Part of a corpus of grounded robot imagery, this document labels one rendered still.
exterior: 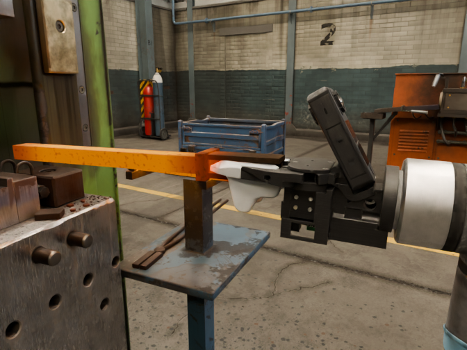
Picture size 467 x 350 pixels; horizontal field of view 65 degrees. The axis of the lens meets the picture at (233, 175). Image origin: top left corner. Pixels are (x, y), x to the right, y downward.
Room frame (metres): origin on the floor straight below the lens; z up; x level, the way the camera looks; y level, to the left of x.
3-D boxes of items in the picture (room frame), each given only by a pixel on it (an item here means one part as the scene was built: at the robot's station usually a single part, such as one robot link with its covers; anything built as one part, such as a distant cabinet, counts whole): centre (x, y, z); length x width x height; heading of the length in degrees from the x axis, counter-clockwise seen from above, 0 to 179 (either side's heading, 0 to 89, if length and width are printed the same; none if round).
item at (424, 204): (0.37, -0.19, 1.04); 0.10 x 0.05 x 0.09; 158
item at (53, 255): (0.58, 0.32, 0.87); 0.04 x 0.03 x 0.03; 68
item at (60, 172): (0.77, 0.40, 0.95); 0.12 x 0.08 x 0.06; 68
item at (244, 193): (0.42, -0.01, 1.04); 0.09 x 0.03 x 0.06; 71
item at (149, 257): (1.14, 0.14, 0.70); 0.60 x 0.04 x 0.01; 160
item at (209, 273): (0.99, 0.10, 0.69); 0.40 x 0.30 x 0.02; 155
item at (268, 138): (4.68, 0.01, 0.36); 1.20 x 0.80 x 0.72; 64
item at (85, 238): (0.65, 0.29, 0.87); 0.04 x 0.03 x 0.03; 68
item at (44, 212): (0.66, 0.35, 0.92); 0.04 x 0.03 x 0.01; 100
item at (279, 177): (0.40, -0.05, 1.06); 0.09 x 0.05 x 0.02; 71
